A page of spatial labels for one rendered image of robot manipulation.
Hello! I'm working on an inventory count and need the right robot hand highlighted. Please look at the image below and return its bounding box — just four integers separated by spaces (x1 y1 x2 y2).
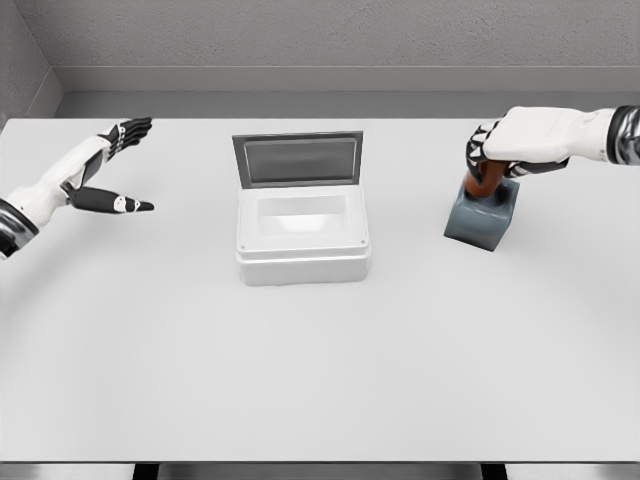
466 105 579 185

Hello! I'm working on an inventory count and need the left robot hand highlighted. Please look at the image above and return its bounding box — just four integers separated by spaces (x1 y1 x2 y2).
45 116 155 215

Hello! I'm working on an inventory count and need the brown cylindrical bottle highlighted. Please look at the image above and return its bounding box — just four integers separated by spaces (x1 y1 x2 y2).
462 159 508 200

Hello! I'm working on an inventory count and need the grey block holder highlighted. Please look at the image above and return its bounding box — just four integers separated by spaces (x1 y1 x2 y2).
443 179 521 253

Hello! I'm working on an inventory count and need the grey box lid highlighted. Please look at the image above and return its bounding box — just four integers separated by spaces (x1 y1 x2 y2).
231 130 364 190

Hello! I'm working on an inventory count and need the white open box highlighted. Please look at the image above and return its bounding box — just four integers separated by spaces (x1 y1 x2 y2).
234 180 372 288

